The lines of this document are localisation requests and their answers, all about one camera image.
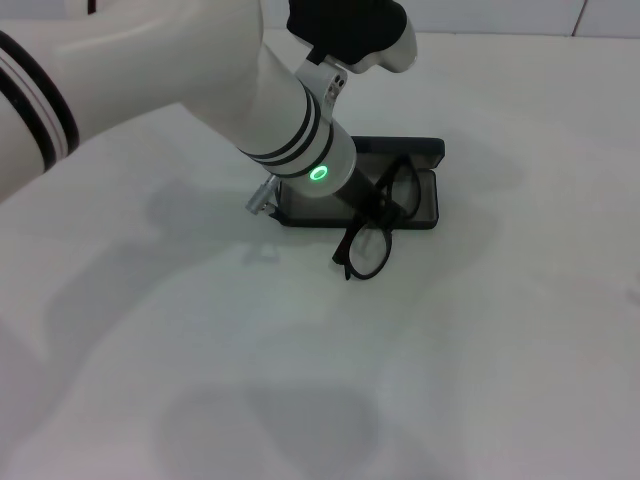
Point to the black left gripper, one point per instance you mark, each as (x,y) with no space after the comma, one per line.
(361,190)

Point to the black glasses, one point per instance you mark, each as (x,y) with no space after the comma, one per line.
(344,250)

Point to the black glasses case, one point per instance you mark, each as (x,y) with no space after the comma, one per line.
(305,207)

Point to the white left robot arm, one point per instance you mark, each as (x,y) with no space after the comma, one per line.
(175,65)

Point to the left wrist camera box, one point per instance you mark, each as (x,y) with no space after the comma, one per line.
(350,25)

